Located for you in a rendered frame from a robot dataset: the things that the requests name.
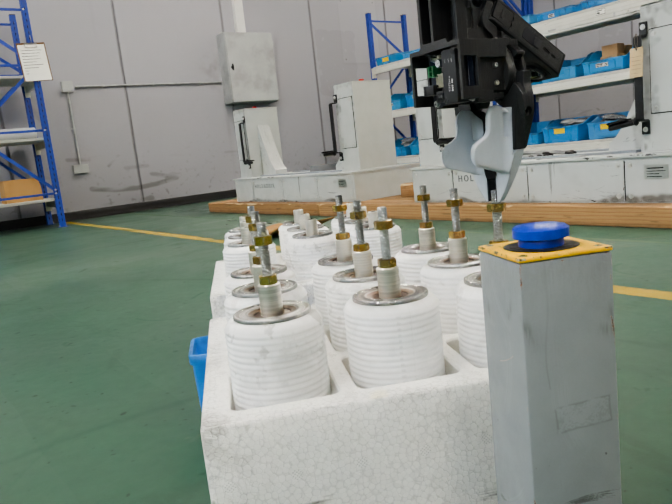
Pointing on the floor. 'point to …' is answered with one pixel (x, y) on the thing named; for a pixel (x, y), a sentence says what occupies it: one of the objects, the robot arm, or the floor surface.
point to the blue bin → (199, 362)
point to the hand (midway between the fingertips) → (499, 187)
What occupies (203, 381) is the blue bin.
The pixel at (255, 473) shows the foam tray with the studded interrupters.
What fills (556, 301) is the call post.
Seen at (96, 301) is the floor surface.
